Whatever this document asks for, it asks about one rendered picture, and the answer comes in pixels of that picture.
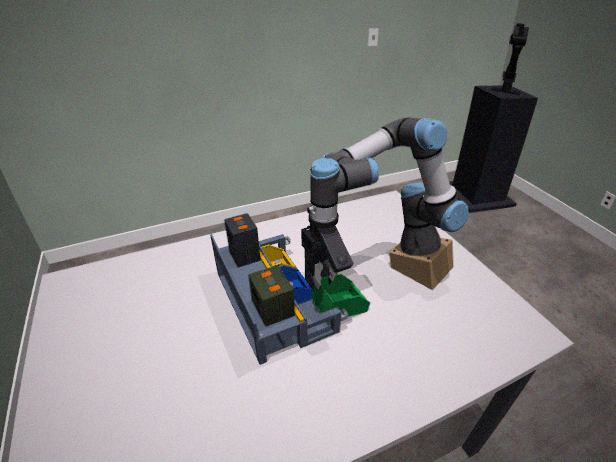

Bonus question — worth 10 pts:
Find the blue open bin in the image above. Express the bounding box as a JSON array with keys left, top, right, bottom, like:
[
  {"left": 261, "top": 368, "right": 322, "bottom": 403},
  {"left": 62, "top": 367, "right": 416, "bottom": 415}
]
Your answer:
[{"left": 279, "top": 265, "right": 313, "bottom": 304}]

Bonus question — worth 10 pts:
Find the green bin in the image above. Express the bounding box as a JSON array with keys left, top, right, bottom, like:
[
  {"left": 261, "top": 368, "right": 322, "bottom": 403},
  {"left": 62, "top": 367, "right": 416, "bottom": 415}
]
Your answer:
[{"left": 311, "top": 274, "right": 370, "bottom": 317}]

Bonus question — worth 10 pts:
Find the yellow open bin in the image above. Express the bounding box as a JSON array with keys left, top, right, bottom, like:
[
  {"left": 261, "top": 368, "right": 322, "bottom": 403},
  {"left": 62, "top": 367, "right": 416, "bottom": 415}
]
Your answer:
[{"left": 261, "top": 245, "right": 297, "bottom": 269}]

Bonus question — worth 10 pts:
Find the yellow vertical bar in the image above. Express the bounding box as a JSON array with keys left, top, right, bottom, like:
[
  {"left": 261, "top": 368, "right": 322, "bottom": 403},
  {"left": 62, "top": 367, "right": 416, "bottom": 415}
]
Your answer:
[{"left": 260, "top": 251, "right": 304, "bottom": 323}]

